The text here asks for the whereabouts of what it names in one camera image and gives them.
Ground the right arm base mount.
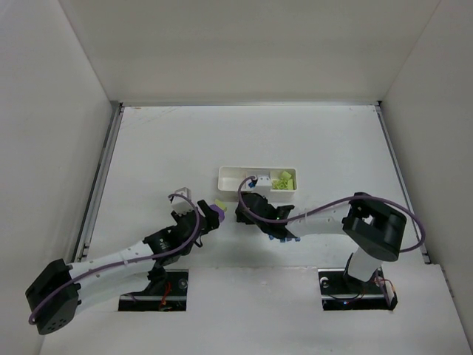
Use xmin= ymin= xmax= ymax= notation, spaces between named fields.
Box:
xmin=318 ymin=268 xmax=398 ymax=311

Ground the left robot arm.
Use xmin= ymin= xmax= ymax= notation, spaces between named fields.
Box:
xmin=25 ymin=200 xmax=225 ymax=335

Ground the purple rounded lego brick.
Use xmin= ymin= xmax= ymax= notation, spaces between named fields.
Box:
xmin=210 ymin=204 xmax=227 ymax=223

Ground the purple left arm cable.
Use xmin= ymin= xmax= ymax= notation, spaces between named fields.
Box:
xmin=27 ymin=192 xmax=203 ymax=325

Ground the green lego brick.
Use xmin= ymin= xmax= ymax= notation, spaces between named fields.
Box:
xmin=272 ymin=171 xmax=296 ymax=191

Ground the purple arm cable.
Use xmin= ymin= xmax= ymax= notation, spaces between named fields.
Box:
xmin=236 ymin=176 xmax=426 ymax=253
xmin=27 ymin=192 xmax=203 ymax=325

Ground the white divided sorting tray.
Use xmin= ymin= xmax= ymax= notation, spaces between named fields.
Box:
xmin=217 ymin=166 xmax=299 ymax=203

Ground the green lego between purple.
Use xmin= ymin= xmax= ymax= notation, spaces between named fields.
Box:
xmin=215 ymin=200 xmax=226 ymax=209

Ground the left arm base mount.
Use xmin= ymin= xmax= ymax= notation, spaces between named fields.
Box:
xmin=118 ymin=269 xmax=188 ymax=313

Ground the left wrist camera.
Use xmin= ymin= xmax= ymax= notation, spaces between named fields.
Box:
xmin=168 ymin=187 xmax=194 ymax=216

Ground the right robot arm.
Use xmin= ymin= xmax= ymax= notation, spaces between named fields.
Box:
xmin=235 ymin=192 xmax=406 ymax=282

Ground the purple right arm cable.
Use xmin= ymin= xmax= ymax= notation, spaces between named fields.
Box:
xmin=236 ymin=176 xmax=426 ymax=253

